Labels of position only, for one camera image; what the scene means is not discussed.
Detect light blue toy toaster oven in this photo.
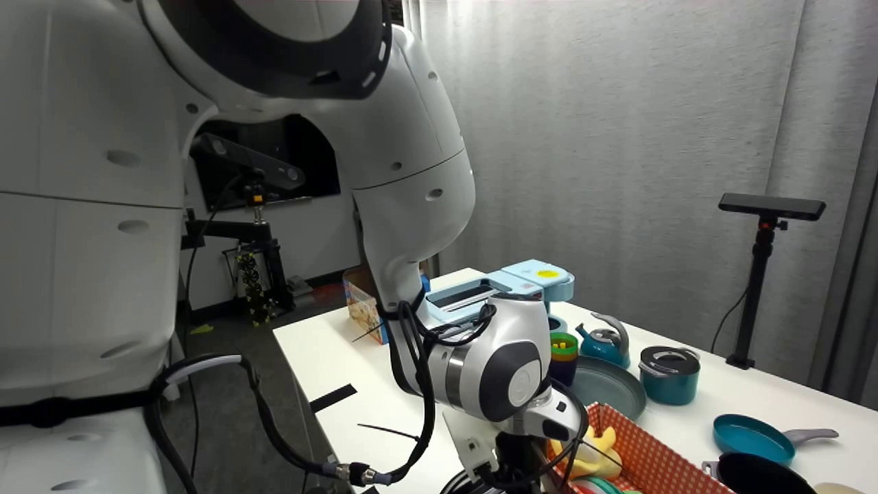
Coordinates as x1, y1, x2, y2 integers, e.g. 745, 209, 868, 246
421, 257, 576, 329

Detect teal toy pot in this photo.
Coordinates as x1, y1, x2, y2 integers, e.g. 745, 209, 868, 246
640, 346, 701, 406

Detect stacked colourful toy cups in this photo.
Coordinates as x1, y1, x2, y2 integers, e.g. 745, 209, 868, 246
550, 331, 580, 384

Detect grey round plate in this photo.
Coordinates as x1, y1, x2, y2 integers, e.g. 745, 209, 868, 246
572, 358, 648, 419

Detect black camera tripod stand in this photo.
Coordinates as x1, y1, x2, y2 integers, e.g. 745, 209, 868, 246
718, 192, 825, 366

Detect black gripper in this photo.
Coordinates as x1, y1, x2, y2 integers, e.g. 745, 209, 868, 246
484, 434, 572, 494

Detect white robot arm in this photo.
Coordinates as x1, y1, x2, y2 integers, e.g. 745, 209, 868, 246
0, 0, 588, 494

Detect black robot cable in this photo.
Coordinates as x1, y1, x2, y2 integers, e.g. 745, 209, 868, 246
146, 299, 502, 494

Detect red checkered basket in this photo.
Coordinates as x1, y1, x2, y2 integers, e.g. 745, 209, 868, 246
555, 403, 734, 494

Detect teal toy kettle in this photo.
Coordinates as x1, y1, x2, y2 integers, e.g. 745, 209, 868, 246
576, 313, 632, 366

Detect teal toy pan lid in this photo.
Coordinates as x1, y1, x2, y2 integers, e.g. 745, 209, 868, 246
712, 414, 836, 467

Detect yellow duck plush toy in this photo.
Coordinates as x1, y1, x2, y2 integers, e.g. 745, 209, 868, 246
561, 427, 624, 479

